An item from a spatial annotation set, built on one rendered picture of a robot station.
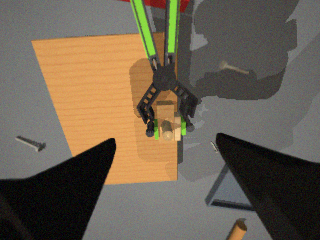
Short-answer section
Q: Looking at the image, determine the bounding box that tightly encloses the tan wooden dowel pin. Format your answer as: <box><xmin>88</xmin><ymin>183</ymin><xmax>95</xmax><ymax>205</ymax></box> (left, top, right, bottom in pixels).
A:
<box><xmin>161</xmin><ymin>121</ymin><xmax>174</xmax><ymax>141</ymax></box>

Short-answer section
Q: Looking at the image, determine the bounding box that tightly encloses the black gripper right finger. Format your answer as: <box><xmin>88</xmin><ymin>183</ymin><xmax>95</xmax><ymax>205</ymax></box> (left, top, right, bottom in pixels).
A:
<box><xmin>215</xmin><ymin>133</ymin><xmax>320</xmax><ymax>240</ymax></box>

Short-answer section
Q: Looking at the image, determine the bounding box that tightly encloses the black and green spring clamp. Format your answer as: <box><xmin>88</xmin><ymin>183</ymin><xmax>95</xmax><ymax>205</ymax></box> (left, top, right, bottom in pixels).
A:
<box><xmin>130</xmin><ymin>0</ymin><xmax>198</xmax><ymax>140</ymax></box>

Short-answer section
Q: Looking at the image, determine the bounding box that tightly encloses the mallet with wooden handle and black head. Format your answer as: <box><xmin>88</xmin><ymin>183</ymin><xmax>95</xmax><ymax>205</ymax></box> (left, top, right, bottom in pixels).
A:
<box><xmin>227</xmin><ymin>221</ymin><xmax>247</xmax><ymax>240</ymax></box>

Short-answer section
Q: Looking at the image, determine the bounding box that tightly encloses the red shallow tray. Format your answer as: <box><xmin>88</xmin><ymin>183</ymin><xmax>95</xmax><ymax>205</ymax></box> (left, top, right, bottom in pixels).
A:
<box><xmin>120</xmin><ymin>0</ymin><xmax>189</xmax><ymax>12</ymax></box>

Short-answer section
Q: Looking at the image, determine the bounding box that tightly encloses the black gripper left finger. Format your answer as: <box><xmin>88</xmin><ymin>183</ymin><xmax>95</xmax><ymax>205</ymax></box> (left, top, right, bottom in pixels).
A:
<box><xmin>0</xmin><ymin>138</ymin><xmax>116</xmax><ymax>240</ymax></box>

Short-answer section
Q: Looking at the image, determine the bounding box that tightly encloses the light wooden board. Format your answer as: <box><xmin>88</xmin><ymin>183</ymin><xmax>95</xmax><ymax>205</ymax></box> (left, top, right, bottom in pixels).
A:
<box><xmin>31</xmin><ymin>33</ymin><xmax>178</xmax><ymax>185</ymax></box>

